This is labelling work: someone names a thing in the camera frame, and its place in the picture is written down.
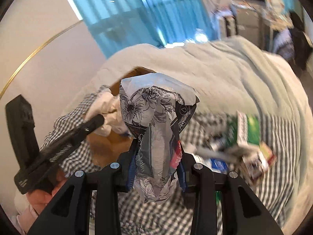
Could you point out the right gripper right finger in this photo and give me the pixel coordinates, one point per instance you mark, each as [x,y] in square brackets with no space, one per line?
[242,211]

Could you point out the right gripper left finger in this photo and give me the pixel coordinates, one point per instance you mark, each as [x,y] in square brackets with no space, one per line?
[69,210]

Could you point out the floral plastic bag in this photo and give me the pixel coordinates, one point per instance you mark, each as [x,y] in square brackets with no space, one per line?
[156,108]

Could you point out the blue Vinda tissue pack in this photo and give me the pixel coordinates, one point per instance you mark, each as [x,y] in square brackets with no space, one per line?
[218,166]

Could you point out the left human hand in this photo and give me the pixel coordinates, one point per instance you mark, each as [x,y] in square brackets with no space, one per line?
[39,199]

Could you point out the dark red book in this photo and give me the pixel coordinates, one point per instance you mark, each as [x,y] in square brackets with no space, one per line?
[255,165]

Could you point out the white tube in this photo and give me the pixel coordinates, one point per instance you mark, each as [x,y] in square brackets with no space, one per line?
[206,153]

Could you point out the brown cardboard box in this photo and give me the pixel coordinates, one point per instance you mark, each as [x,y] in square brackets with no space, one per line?
[105,150]

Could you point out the green white medicine box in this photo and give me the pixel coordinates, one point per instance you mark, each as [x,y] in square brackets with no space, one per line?
[244,131]

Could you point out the pale green fluffy blanket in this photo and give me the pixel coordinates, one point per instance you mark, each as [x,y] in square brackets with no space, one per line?
[230,76]

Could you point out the black clothes on chair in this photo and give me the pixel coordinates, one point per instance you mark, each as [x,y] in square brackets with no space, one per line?
[293,44]

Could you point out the grey mini fridge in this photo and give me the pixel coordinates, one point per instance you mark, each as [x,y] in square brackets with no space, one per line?
[249,25]

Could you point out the blue curtain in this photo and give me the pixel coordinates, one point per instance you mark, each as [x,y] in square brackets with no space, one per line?
[117,24]

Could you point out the oval vanity mirror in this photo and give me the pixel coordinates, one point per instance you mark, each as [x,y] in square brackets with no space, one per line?
[275,6]

